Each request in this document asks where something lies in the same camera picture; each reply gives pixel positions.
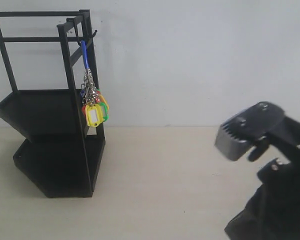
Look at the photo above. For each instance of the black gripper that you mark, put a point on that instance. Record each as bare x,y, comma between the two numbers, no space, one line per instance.
273,212

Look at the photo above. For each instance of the colourful key tag bunch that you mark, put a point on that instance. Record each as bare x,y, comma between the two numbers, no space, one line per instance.
94,106

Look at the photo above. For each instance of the black metal two-tier rack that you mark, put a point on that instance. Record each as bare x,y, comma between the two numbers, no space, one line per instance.
58,154

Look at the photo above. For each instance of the black S hook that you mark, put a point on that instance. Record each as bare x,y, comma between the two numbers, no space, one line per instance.
74,23

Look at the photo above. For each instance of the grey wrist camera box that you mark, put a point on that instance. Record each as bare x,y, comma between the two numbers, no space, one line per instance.
239,133

